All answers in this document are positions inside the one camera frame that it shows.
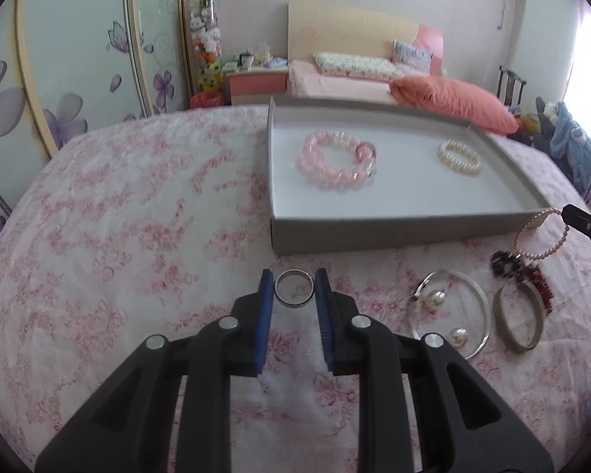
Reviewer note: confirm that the plush toy display tube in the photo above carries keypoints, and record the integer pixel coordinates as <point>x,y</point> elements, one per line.
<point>206,34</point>

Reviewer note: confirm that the flower print sliding wardrobe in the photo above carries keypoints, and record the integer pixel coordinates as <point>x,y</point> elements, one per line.
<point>79,59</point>

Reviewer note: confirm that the folded orange quilt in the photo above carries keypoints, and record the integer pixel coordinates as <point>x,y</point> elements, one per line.
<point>453,101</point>

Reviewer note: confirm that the grey cardboard tray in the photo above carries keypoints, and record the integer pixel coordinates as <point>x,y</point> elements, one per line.
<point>399,192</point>

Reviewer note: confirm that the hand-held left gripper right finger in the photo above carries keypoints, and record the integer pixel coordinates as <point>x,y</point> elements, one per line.
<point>323,325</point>

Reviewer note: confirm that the grey bangle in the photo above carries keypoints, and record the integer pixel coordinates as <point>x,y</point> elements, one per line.
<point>500,320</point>

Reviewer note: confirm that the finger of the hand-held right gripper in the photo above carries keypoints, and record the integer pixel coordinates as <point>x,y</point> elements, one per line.
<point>586,221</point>

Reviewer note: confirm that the blue fleece garment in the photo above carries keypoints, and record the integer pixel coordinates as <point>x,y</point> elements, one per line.
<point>574,148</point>

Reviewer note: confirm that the white cup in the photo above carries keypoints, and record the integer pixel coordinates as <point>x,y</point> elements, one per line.
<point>247,61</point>

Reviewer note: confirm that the silver bangle with pearls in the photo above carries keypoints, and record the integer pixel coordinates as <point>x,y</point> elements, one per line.
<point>436,299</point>

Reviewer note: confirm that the floral pillow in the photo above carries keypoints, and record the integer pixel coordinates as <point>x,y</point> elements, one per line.
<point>354,65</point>

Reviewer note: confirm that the cream and pink headboard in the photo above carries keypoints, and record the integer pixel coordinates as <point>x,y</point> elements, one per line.
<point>344,24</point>

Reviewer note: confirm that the dark wooden chair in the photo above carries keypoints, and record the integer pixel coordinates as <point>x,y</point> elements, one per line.
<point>511,86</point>

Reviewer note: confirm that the pink bed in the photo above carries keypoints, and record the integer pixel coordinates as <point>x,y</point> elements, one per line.
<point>335,86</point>

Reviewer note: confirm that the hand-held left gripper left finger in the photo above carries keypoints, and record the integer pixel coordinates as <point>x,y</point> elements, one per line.
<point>266,325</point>

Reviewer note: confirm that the pink nightstand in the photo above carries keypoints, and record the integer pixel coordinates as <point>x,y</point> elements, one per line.
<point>256,86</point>

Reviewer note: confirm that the purple printed pillow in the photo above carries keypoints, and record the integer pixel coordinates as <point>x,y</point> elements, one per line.
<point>411,54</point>

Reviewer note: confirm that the pink floral bedsheet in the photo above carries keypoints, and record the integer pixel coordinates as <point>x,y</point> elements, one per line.
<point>128,256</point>

